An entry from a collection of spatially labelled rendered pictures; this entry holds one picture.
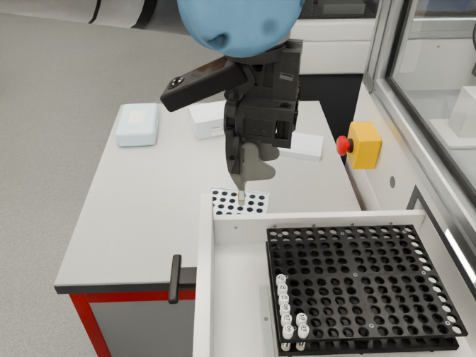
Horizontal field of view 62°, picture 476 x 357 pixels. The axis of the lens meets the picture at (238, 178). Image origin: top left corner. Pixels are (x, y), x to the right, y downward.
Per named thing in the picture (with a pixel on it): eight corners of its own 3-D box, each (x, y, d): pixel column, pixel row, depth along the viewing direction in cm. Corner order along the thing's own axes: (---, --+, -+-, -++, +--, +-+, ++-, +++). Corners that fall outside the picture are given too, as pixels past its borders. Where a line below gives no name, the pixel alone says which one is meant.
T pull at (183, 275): (168, 306, 50) (167, 299, 49) (173, 258, 56) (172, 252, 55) (197, 305, 50) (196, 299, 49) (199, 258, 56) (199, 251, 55)
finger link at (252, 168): (271, 207, 54) (275, 149, 48) (229, 201, 55) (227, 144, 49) (275, 193, 56) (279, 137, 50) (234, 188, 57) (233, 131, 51)
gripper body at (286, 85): (290, 155, 47) (299, 57, 40) (219, 146, 49) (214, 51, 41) (296, 121, 53) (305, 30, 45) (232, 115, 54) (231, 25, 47)
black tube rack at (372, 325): (276, 365, 50) (280, 340, 46) (264, 256, 64) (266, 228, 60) (450, 359, 51) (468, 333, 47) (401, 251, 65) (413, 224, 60)
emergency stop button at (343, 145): (338, 159, 80) (341, 143, 78) (333, 148, 83) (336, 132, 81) (353, 159, 80) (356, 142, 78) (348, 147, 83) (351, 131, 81)
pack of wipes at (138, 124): (156, 146, 100) (153, 131, 97) (117, 148, 99) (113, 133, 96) (160, 115, 111) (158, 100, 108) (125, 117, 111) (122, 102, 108)
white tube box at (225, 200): (201, 228, 79) (200, 214, 76) (210, 199, 85) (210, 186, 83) (264, 236, 77) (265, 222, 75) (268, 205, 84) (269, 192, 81)
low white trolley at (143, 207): (129, 438, 118) (52, 285, 69) (155, 266, 165) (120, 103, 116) (326, 430, 119) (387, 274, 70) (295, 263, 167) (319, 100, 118)
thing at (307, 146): (267, 153, 98) (267, 148, 97) (273, 134, 104) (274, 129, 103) (319, 161, 95) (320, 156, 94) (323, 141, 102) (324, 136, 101)
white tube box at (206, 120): (196, 140, 102) (195, 122, 99) (188, 122, 108) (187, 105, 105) (244, 132, 105) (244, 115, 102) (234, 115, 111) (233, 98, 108)
